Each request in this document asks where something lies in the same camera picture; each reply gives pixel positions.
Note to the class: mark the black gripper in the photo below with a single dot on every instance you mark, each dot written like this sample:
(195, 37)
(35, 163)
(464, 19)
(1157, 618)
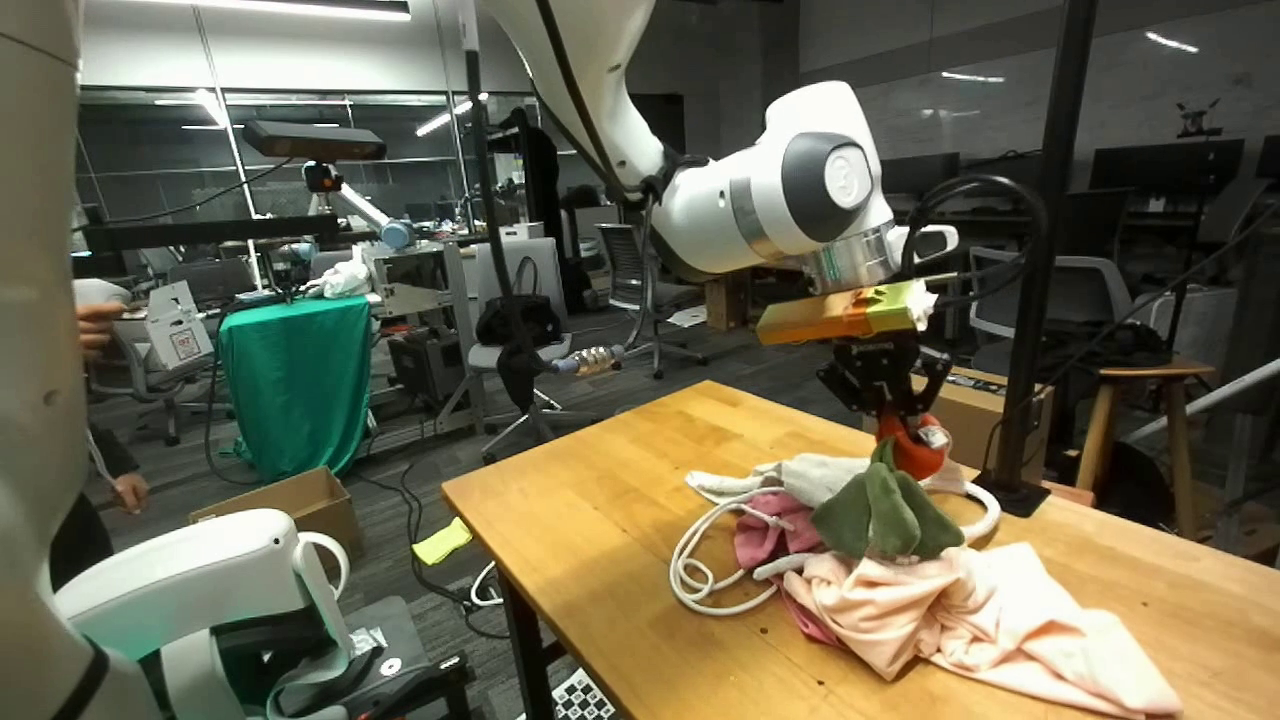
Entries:
(883, 375)

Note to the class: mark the black swivel chair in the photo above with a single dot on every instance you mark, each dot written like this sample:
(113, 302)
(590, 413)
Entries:
(522, 325)

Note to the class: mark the white slanted rail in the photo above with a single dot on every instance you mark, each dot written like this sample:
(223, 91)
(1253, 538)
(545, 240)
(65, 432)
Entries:
(1226, 393)

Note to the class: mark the black table leg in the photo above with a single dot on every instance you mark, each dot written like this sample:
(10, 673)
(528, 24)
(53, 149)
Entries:
(524, 652)

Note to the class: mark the white sign board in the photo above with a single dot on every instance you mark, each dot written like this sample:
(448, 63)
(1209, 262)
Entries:
(179, 325)

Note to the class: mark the white frame office chair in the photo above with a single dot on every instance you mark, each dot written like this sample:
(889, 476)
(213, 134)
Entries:
(1107, 285)

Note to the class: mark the wooden stool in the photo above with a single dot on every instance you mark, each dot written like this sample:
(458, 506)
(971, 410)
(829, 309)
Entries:
(1146, 377)

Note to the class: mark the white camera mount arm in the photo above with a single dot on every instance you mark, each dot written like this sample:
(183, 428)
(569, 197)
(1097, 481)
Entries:
(357, 201)

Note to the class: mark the ceiling light strip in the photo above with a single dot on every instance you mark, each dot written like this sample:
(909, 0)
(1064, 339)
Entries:
(1170, 43)
(971, 79)

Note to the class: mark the checkerboard calibration board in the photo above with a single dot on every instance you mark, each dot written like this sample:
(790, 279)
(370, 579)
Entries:
(585, 698)

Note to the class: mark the yellow paper sheet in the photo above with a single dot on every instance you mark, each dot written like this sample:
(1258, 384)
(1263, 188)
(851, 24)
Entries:
(441, 540)

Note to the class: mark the black drone wall decoration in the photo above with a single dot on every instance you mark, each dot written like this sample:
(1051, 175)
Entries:
(1198, 121)

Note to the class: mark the cardboard box with black tape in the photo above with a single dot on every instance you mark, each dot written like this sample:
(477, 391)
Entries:
(986, 426)

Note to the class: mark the pale peach cloth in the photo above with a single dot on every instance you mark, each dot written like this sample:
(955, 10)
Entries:
(986, 620)

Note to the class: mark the black stereo camera bar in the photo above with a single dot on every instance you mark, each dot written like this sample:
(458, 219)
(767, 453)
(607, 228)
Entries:
(314, 138)

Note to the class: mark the small open cardboard box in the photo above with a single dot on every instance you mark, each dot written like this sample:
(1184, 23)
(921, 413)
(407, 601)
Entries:
(300, 500)

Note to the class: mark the person's bare hand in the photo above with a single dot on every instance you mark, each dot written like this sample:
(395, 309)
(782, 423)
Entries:
(130, 494)

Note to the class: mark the olive green felt cloth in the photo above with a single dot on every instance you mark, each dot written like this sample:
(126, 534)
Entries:
(883, 515)

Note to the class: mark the white plastic device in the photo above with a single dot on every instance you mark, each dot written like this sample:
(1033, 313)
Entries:
(351, 274)

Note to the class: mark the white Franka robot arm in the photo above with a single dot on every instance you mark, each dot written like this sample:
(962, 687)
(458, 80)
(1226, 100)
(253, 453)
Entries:
(712, 207)

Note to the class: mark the beige wrist camera box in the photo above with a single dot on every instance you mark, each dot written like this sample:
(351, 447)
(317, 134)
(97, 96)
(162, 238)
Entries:
(825, 316)

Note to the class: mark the black upright pole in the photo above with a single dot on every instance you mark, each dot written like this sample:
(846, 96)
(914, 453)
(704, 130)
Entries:
(1052, 134)

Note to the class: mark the wide black computer monitor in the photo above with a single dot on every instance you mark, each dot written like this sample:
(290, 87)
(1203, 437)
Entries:
(1165, 170)

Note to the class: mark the green table cover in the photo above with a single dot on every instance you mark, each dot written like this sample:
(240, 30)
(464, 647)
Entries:
(292, 384)

